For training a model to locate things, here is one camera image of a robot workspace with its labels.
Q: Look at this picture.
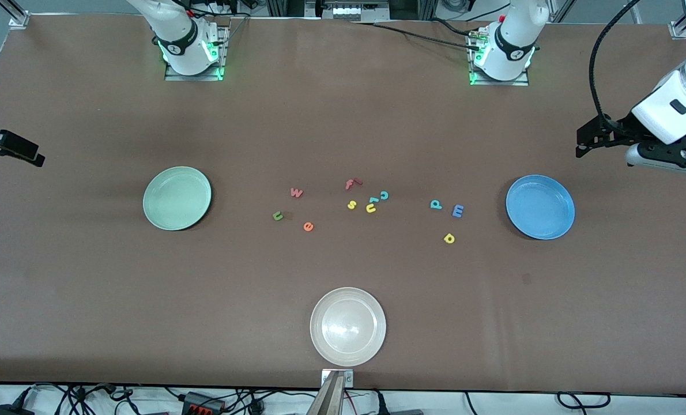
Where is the blue plate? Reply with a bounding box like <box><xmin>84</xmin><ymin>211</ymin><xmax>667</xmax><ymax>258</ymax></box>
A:
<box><xmin>505</xmin><ymin>175</ymin><xmax>576</xmax><ymax>240</ymax></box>

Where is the brown table cover sheet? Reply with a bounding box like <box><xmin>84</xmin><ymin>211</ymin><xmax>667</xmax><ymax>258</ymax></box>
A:
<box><xmin>0</xmin><ymin>13</ymin><xmax>686</xmax><ymax>396</ymax></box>

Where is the green plate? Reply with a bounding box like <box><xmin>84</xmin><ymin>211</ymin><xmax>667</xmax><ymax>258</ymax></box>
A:
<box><xmin>142</xmin><ymin>166</ymin><xmax>212</xmax><ymax>232</ymax></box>

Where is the grey connector box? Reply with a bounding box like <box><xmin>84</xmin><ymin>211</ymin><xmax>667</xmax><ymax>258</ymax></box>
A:
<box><xmin>306</xmin><ymin>0</ymin><xmax>390</xmax><ymax>21</ymax></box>

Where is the black orange power strip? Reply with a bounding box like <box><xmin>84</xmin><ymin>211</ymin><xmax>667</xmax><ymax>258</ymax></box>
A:
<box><xmin>182</xmin><ymin>392</ymin><xmax>226</xmax><ymax>415</ymax></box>

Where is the white plate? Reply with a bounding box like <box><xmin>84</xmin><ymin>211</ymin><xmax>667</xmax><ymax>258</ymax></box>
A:
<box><xmin>310</xmin><ymin>287</ymin><xmax>387</xmax><ymax>367</ymax></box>

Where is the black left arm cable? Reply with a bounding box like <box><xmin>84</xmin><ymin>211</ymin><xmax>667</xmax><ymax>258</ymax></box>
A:
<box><xmin>589</xmin><ymin>0</ymin><xmax>646</xmax><ymax>125</ymax></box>

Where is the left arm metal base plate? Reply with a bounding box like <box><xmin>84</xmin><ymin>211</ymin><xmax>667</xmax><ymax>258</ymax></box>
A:
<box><xmin>469</xmin><ymin>26</ymin><xmax>530</xmax><ymax>87</ymax></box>

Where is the black cable on table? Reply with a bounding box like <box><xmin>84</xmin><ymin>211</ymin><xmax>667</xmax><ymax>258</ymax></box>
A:
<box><xmin>372</xmin><ymin>17</ymin><xmax>482</xmax><ymax>50</ymax></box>

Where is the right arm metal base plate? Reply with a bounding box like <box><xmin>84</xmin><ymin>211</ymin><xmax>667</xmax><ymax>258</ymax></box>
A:
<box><xmin>164</xmin><ymin>23</ymin><xmax>229</xmax><ymax>81</ymax></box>

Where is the black looped floor cable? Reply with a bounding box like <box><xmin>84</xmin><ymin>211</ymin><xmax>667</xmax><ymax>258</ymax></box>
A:
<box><xmin>556</xmin><ymin>392</ymin><xmax>612</xmax><ymax>410</ymax></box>

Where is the aluminium camera mount bar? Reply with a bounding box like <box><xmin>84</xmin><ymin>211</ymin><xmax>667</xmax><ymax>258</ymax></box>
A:
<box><xmin>306</xmin><ymin>369</ymin><xmax>354</xmax><ymax>415</ymax></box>

